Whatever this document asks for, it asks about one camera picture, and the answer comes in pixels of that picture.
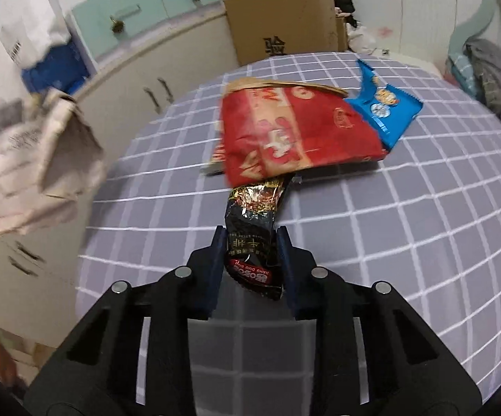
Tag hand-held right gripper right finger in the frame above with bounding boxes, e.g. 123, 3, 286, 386
275, 225, 482, 404

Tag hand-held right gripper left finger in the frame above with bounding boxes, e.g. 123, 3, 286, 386
24, 224, 229, 404

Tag black snack packet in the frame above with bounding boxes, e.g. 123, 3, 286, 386
225, 177, 295, 302

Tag printed paper bag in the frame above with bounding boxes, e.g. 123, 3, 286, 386
0, 89, 106, 241

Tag red and brown paper bag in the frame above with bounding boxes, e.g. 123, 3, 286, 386
203, 77, 390, 187

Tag blue snack packet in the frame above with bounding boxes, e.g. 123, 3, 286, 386
345, 58, 424, 152

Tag round table, grey checked cloth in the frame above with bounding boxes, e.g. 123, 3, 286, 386
75, 50, 501, 408

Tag blue woven bag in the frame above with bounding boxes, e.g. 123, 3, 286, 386
20, 39, 93, 96

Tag white paper shopping bag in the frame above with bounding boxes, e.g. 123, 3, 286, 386
0, 0, 71, 70

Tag low white cabinet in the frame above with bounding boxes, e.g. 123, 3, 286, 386
0, 11, 238, 347

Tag large teal drawer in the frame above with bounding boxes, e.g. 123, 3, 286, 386
71, 0, 169, 59

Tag small white plastic bag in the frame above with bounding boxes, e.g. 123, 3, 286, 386
348, 21, 379, 55

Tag large cardboard box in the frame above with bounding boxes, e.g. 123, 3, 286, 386
223, 0, 340, 67

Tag plaid pillow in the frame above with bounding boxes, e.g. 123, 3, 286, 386
447, 50, 483, 97

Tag pale wardrobe doors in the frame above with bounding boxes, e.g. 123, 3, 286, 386
272, 0, 494, 67

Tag teal bunk bed frame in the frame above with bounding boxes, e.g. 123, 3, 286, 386
445, 0, 501, 61

